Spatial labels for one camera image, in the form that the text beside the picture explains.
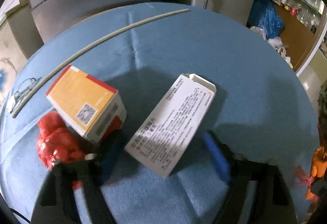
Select wooden shelf cabinet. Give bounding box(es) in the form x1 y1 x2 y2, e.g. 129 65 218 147
271 0 326 75

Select long grey stick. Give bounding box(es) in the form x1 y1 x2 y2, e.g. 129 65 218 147
12 8 189 118

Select orange red medicine box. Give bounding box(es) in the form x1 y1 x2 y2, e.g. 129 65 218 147
46 65 127 145

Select white chest freezer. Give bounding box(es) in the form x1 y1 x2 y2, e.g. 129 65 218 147
0 3 44 105

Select blue plastic bag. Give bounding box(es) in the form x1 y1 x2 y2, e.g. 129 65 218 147
248 0 285 38

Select wire frame eyeglasses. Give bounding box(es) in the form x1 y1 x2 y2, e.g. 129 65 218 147
10 77 41 113

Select crumpled red plastic bag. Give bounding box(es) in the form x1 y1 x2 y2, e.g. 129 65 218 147
36 111 86 170

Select white medicine box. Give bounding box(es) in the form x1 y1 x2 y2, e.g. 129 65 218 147
124 74 217 178

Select orange red plastic wrapper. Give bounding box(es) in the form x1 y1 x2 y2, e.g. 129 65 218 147
293 147 326 202

